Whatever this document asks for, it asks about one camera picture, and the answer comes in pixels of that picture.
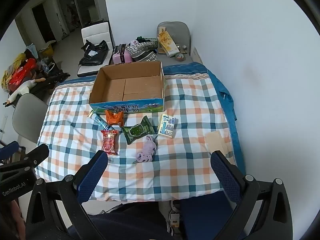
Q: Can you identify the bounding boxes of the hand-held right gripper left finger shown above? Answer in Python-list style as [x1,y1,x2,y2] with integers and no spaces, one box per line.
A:
[25,150,109,240]

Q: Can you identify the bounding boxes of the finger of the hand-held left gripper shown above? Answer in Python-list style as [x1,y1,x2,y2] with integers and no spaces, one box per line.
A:
[0,144,50,173]
[0,141,19,160]

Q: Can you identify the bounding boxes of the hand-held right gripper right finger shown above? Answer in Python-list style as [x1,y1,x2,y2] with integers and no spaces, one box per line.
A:
[210,150,293,240]

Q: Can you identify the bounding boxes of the red snack packet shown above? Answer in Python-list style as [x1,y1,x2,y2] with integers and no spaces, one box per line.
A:
[101,129,119,155]

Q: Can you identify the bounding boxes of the blue tube packet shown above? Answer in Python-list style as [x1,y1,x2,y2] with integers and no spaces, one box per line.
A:
[87,110,116,131]

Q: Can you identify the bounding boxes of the purple knitted cloth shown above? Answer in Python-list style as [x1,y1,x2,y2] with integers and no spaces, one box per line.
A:
[135,135,158,164]

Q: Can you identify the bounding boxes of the orange snack packet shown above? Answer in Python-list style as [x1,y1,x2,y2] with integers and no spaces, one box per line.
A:
[104,110,125,127]

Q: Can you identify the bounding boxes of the green snack packet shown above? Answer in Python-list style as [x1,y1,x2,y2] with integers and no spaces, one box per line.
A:
[121,115,155,145]

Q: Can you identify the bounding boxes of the white blue tissue pack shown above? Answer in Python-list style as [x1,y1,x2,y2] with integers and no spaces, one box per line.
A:
[157,114,176,138]

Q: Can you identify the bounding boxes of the cardboard box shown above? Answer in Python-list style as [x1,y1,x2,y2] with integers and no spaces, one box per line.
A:
[89,60,165,113]

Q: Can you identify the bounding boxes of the person's left forearm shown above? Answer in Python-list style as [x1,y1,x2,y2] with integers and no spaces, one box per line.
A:
[0,199,27,240]

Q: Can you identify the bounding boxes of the beige plastic chair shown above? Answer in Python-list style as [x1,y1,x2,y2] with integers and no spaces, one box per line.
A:
[12,93,49,144]

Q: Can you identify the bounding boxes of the plaid blanket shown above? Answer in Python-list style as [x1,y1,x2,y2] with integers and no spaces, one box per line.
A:
[35,76,237,203]

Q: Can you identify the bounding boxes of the person's dark trousers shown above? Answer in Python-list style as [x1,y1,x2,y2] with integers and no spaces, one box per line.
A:
[67,202,175,240]

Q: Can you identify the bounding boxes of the white goose plush toy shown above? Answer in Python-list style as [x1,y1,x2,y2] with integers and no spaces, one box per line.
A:
[3,77,47,105]

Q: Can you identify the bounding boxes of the white power strip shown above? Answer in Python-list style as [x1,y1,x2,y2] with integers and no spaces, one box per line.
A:
[166,200,182,228]

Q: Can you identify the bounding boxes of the yellow cloth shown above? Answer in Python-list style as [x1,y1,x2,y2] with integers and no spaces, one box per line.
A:
[1,52,27,89]

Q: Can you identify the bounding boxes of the black low table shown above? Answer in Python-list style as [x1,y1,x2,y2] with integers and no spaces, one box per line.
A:
[32,57,71,93]

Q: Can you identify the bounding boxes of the red plastic bag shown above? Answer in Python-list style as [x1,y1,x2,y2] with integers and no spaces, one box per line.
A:
[9,58,37,85]

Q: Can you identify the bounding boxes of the yellow bin with cardboard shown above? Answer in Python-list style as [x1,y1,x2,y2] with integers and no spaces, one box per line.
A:
[37,40,57,55]

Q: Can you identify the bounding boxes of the black plastic bag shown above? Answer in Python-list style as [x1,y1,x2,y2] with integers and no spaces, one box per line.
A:
[79,39,110,67]

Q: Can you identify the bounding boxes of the flat cardboard sheet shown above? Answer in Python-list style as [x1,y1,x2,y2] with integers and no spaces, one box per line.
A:
[191,46,203,64]

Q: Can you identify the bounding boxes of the pink suitcase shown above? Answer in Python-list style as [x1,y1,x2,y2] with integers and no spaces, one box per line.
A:
[112,44,132,65]

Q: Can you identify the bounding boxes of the white chair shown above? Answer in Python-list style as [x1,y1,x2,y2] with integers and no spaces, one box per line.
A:
[77,22,113,78]

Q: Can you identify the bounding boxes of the patterned tote bag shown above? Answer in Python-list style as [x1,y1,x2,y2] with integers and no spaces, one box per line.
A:
[125,39,158,62]

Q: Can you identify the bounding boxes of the yellow printed box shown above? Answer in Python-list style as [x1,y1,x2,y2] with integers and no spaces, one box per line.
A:
[157,29,179,57]

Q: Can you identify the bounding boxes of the grey padded chair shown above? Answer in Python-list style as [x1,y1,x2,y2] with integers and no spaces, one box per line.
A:
[156,21,194,64]

